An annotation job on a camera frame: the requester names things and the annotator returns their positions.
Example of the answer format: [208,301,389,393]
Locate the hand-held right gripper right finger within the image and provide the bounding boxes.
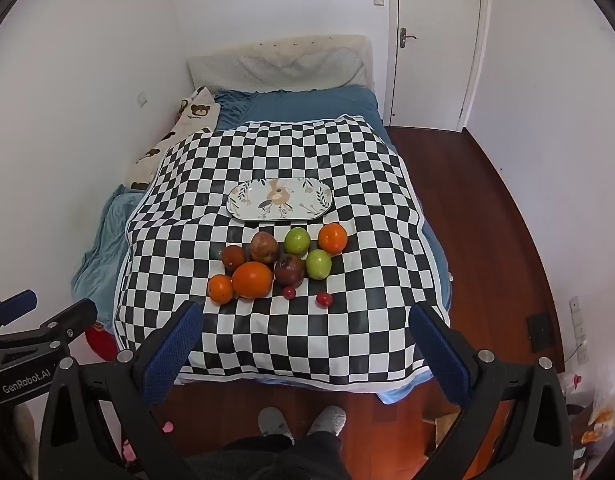
[408,303,574,480]

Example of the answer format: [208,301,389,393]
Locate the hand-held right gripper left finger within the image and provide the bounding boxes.
[37,300,205,480]

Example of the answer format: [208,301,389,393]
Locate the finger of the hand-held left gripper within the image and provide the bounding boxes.
[0,289,39,334]
[0,298,98,362]

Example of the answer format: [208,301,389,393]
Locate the small orange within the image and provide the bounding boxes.
[208,274,235,304]
[318,222,349,254]

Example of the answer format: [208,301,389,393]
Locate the large orange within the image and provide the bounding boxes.
[232,261,275,300]

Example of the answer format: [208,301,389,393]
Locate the brown round fruit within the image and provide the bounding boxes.
[220,245,248,272]

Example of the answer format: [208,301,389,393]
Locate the brown pear front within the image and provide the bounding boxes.
[250,231,280,264]

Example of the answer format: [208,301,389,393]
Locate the dark red apple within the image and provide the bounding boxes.
[274,254,307,289]

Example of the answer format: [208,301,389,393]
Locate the green apple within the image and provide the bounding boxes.
[306,249,333,281]
[284,227,312,256]

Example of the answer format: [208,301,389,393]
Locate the oval floral ceramic plate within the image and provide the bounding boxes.
[226,177,335,222]

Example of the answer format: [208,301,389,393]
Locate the red round object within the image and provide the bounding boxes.
[84,322,121,362]

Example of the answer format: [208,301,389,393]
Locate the light blue blanket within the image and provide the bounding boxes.
[70,184,149,324]

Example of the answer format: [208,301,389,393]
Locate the cardboard box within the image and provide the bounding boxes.
[421,409,464,462]

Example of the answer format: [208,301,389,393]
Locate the black white checkered cloth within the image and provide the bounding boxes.
[114,113,451,392]

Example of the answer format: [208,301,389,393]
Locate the grey slippered feet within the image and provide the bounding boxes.
[257,406,294,444]

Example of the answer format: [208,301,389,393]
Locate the grey slipper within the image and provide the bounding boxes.
[306,404,347,437]

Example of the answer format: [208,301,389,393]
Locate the white power strip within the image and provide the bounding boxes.
[568,296,589,365]

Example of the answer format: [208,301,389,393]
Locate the person's dark trousers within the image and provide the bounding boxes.
[186,432,354,480]

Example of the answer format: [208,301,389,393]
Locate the printed plastic bags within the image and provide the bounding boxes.
[561,359,615,463]

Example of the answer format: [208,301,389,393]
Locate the bear print blanket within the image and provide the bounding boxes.
[124,87,222,192]

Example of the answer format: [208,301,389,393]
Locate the white pillow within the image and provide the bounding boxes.
[186,48,368,96]

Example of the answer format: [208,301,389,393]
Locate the white door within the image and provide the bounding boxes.
[389,0,489,132]

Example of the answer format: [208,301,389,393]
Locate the cream tufted headboard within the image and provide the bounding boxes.
[232,34,375,89]

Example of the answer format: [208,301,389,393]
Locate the black wall panel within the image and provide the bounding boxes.
[525,312,555,353]

